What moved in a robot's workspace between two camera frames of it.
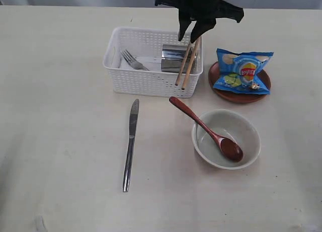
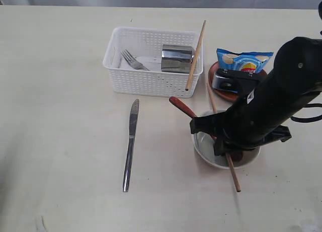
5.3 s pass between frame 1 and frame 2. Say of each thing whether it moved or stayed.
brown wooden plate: stayed
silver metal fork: stayed
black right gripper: moved
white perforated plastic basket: stayed
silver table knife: stayed
